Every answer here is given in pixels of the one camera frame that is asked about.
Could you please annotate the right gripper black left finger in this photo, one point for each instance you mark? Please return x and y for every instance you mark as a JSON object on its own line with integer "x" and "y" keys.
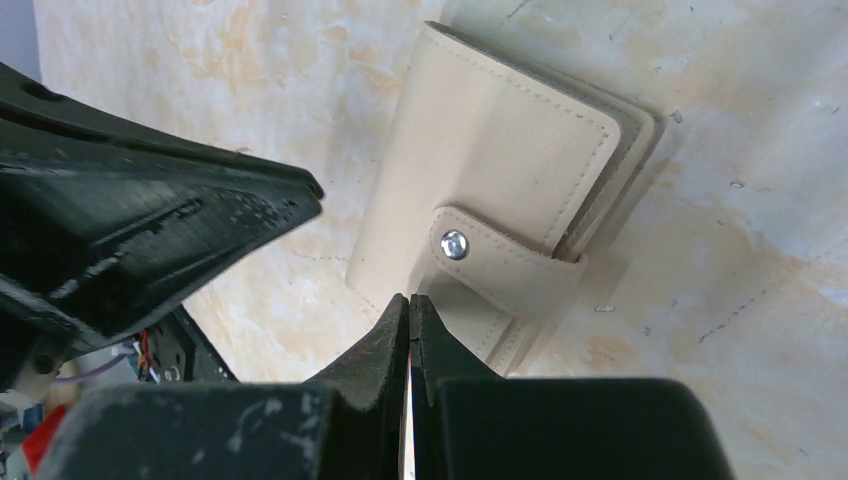
{"x": 345, "y": 422}

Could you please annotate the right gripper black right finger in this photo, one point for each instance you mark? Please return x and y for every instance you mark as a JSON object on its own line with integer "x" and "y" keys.
{"x": 471, "y": 423}

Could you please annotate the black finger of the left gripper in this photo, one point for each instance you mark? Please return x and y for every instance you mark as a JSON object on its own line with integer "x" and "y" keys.
{"x": 108, "y": 225}

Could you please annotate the beige leather card holder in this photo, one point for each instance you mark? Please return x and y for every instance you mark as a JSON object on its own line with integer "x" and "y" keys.
{"x": 495, "y": 174}

